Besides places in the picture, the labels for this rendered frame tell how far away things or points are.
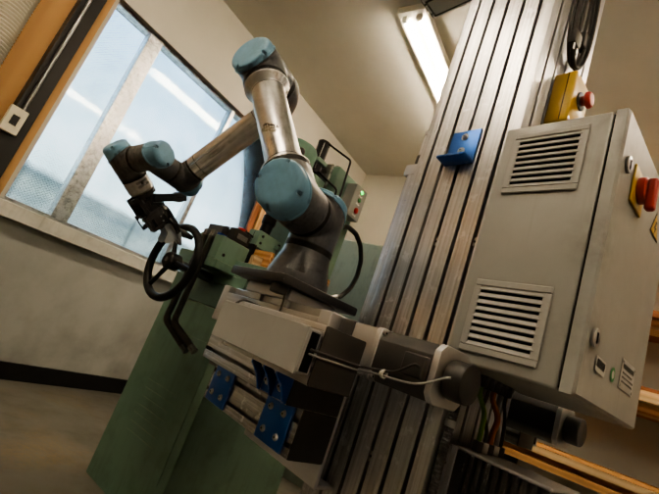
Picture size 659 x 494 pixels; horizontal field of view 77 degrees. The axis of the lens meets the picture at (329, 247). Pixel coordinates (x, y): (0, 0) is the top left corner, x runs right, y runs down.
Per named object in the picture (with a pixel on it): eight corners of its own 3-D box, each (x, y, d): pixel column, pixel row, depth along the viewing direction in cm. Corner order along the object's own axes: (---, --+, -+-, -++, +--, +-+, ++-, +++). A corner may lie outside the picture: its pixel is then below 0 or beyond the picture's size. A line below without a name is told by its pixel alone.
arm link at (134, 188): (138, 172, 126) (152, 172, 121) (146, 184, 129) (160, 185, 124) (118, 184, 122) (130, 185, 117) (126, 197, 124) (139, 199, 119)
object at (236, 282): (179, 271, 170) (183, 263, 171) (217, 287, 186) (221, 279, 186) (242, 290, 145) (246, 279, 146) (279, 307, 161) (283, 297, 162)
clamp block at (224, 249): (190, 252, 154) (200, 230, 157) (217, 266, 165) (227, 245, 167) (215, 258, 145) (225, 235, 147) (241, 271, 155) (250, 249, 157)
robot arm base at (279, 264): (337, 301, 96) (351, 262, 98) (288, 277, 87) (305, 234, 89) (299, 292, 107) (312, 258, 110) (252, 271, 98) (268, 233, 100)
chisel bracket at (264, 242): (242, 246, 173) (250, 228, 174) (264, 259, 183) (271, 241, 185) (254, 249, 168) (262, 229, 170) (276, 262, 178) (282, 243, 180)
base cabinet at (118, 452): (82, 470, 152) (166, 290, 169) (203, 469, 196) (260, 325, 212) (143, 540, 125) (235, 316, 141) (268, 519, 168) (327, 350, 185)
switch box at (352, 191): (336, 212, 195) (347, 182, 199) (347, 222, 203) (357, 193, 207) (346, 213, 192) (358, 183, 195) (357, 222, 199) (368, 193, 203)
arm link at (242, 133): (303, 91, 127) (180, 182, 134) (286, 65, 118) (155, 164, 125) (318, 114, 121) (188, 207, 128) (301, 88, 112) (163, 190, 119)
